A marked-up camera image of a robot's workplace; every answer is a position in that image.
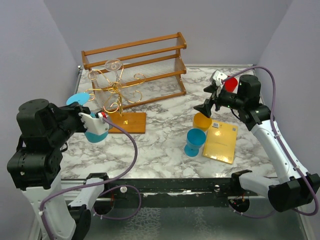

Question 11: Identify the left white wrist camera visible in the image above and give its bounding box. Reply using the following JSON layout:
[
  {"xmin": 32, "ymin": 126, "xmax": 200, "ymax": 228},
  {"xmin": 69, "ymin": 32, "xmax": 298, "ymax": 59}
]
[{"xmin": 78, "ymin": 112, "xmax": 110, "ymax": 136}]

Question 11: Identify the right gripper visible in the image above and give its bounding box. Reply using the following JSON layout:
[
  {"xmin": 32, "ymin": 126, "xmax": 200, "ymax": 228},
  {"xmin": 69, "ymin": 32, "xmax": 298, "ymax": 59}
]
[{"xmin": 194, "ymin": 84, "xmax": 246, "ymax": 118}]

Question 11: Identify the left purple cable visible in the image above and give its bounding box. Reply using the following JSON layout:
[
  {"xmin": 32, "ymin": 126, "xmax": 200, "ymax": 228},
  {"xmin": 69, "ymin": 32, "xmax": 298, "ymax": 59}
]
[{"xmin": 39, "ymin": 117, "xmax": 139, "ymax": 240}]

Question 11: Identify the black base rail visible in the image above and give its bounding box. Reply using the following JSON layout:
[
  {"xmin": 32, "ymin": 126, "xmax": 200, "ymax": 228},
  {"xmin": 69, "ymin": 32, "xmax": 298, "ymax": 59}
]
[{"xmin": 94, "ymin": 177, "xmax": 257, "ymax": 213}]

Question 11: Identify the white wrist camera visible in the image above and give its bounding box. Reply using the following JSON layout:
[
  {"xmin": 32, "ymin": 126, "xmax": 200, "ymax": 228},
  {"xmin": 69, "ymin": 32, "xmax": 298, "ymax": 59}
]
[
  {"xmin": 78, "ymin": 112, "xmax": 110, "ymax": 136},
  {"xmin": 203, "ymin": 70, "xmax": 228, "ymax": 95}
]

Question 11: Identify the yellow padded envelope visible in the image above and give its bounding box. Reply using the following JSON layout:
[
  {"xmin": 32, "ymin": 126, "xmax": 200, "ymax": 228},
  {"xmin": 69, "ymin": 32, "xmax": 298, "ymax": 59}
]
[{"xmin": 202, "ymin": 120, "xmax": 238, "ymax": 165}]

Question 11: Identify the red goblet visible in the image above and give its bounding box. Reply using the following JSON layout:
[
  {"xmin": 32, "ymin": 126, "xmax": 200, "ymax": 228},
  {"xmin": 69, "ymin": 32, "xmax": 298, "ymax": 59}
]
[{"xmin": 222, "ymin": 76, "xmax": 238, "ymax": 93}]

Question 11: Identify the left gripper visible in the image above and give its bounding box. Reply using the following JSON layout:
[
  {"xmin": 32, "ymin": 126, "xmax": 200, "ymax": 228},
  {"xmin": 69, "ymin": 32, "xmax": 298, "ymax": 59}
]
[{"xmin": 48, "ymin": 100, "xmax": 95, "ymax": 145}]

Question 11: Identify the clear wine glass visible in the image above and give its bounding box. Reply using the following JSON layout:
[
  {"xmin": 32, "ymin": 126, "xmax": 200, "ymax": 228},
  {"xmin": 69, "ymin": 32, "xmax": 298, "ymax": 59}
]
[
  {"xmin": 86, "ymin": 69, "xmax": 106, "ymax": 110},
  {"xmin": 104, "ymin": 58, "xmax": 124, "ymax": 83}
]

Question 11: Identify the wooden two-tier shelf rack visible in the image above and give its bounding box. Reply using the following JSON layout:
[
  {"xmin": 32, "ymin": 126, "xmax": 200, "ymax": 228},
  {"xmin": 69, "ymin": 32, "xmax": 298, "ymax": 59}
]
[{"xmin": 81, "ymin": 32, "xmax": 187, "ymax": 109}]

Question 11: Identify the blue goblet front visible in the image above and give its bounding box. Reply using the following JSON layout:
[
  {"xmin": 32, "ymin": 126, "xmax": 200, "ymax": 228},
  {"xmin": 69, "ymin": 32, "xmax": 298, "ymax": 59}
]
[{"xmin": 184, "ymin": 128, "xmax": 206, "ymax": 157}]

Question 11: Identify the gold wire wine glass rack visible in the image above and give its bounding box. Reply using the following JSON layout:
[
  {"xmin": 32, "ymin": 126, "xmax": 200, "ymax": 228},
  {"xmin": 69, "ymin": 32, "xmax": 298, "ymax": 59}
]
[{"xmin": 98, "ymin": 70, "xmax": 147, "ymax": 134}]

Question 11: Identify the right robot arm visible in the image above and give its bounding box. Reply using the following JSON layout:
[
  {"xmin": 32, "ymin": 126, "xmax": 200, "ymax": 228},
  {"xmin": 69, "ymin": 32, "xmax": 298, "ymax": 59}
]
[{"xmin": 195, "ymin": 70, "xmax": 320, "ymax": 212}]

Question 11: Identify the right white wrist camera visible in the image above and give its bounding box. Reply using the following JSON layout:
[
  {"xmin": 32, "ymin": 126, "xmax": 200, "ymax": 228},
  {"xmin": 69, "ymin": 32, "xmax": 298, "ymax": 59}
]
[{"xmin": 203, "ymin": 70, "xmax": 228, "ymax": 95}]

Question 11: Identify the blue goblet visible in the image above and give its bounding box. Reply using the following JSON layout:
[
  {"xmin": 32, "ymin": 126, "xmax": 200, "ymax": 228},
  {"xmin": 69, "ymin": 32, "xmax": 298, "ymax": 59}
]
[
  {"xmin": 184, "ymin": 128, "xmax": 206, "ymax": 157},
  {"xmin": 66, "ymin": 92, "xmax": 108, "ymax": 143}
]

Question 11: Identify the yellow goblet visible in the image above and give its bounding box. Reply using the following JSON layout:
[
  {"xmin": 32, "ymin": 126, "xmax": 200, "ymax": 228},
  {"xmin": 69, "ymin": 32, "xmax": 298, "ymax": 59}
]
[{"xmin": 192, "ymin": 112, "xmax": 213, "ymax": 132}]

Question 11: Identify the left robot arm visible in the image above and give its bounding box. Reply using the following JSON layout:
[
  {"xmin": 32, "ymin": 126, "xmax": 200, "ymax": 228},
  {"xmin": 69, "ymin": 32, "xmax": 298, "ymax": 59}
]
[{"xmin": 7, "ymin": 98, "xmax": 111, "ymax": 240}]

